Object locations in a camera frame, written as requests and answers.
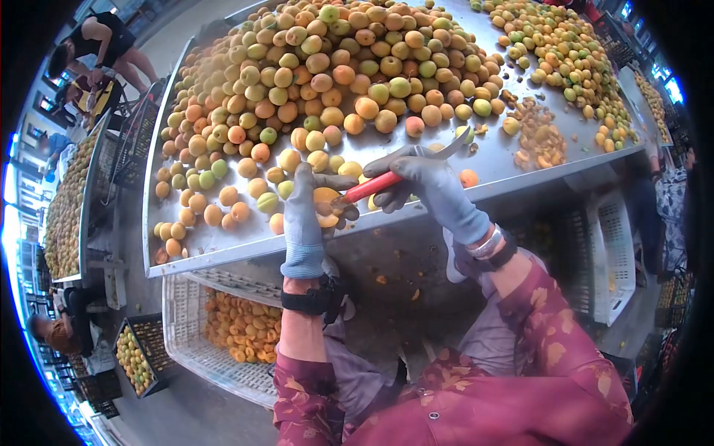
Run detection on stack of black crates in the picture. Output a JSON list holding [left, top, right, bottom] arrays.
[[109, 94, 161, 191]]

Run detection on smaller heap of whole apricots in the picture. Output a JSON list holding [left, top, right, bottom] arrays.
[[470, 0, 641, 155]]

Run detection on person's left hand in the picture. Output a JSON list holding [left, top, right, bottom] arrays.
[[280, 162, 361, 279]]

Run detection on person's right fingers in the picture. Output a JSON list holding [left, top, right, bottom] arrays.
[[363, 145, 443, 182]]

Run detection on person's left index finger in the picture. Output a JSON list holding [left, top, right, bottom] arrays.
[[313, 174, 361, 192]]

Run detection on white plastic crate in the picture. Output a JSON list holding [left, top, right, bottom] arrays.
[[562, 188, 638, 327], [161, 268, 283, 411]]

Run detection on black crate with apricots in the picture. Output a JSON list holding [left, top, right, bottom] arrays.
[[114, 312, 180, 400]]

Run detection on person's body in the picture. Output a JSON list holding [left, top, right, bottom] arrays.
[[272, 312, 637, 446]]

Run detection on person's legs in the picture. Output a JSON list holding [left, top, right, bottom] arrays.
[[321, 226, 536, 430]]

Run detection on metal table full of apricots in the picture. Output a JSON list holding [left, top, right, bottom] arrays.
[[618, 66, 675, 148], [44, 111, 110, 285]]

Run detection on red handled curved knife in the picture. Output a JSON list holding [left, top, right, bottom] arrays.
[[333, 126, 473, 211]]

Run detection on person's left fingers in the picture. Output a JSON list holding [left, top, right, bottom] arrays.
[[332, 202, 362, 231]]

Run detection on pile of apricot halves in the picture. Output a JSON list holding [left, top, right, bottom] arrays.
[[203, 287, 283, 364]]

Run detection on person's right thumb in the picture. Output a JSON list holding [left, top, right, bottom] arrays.
[[369, 180, 417, 215]]

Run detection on black wrist band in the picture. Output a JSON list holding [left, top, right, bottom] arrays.
[[280, 273, 351, 325], [473, 226, 520, 274]]

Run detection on person's left thumb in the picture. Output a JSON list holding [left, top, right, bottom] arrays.
[[293, 162, 318, 224]]

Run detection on person's right hand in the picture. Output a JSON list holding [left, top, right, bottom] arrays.
[[363, 145, 493, 246]]

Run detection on big pile of whole apricots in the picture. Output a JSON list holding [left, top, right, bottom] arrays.
[[152, 0, 507, 265]]

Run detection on large metal sorting table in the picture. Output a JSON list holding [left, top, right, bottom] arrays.
[[142, 0, 649, 279]]

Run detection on cut orange apricot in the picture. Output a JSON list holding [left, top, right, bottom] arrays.
[[312, 187, 343, 229]]

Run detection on heap of apricot pits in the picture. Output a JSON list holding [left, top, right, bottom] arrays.
[[501, 89, 569, 171]]

